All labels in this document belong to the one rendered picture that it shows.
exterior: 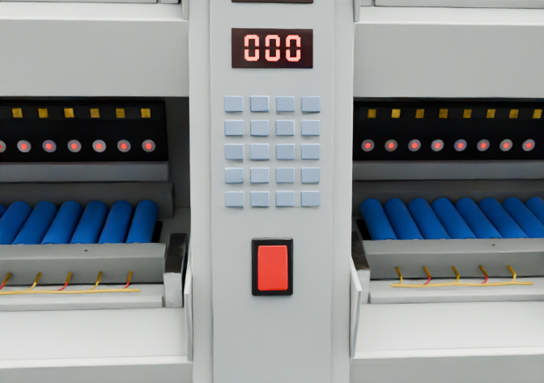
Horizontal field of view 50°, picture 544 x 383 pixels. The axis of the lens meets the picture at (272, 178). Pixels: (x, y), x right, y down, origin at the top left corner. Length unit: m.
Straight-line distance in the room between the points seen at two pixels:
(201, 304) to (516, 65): 0.24
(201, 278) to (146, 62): 0.13
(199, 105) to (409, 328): 0.19
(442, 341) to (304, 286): 0.10
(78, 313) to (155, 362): 0.07
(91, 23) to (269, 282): 0.18
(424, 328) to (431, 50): 0.18
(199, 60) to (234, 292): 0.13
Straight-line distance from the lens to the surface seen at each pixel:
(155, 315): 0.40
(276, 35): 0.34
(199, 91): 0.34
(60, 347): 0.39
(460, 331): 0.41
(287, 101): 0.33
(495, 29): 0.37
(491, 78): 0.38
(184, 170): 0.54
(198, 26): 0.34
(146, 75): 0.35
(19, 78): 0.37
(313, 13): 0.34
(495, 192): 0.54
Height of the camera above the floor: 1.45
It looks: 5 degrees down
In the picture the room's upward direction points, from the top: straight up
